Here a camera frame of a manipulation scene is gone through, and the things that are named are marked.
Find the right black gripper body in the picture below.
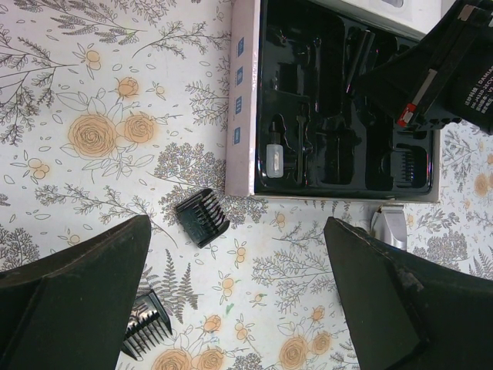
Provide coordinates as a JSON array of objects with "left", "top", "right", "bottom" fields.
[{"left": 354, "top": 1, "right": 492, "bottom": 134}]

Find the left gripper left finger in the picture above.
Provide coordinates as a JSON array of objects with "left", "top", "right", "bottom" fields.
[{"left": 1, "top": 215, "right": 149, "bottom": 369}]

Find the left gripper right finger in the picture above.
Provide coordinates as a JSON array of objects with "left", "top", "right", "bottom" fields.
[{"left": 324, "top": 217, "right": 492, "bottom": 369}]

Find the black comb guard large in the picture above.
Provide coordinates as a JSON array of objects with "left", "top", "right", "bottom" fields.
[{"left": 121, "top": 290, "right": 173, "bottom": 361}]

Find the black silver hair clipper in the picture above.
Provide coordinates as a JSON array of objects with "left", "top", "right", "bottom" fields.
[{"left": 370, "top": 204, "right": 407, "bottom": 251}]

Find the white hair clipper box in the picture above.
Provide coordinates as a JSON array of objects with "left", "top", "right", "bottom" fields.
[{"left": 225, "top": 1, "right": 440, "bottom": 203}]

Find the comb guard in tray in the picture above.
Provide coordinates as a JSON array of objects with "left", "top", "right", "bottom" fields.
[{"left": 381, "top": 148, "right": 415, "bottom": 184}]

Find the small oil bottle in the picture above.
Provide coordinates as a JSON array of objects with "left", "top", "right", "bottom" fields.
[{"left": 266, "top": 121, "right": 284, "bottom": 179}]

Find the floral table mat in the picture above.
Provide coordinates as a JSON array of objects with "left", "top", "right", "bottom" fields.
[{"left": 1, "top": 1, "right": 492, "bottom": 369}]

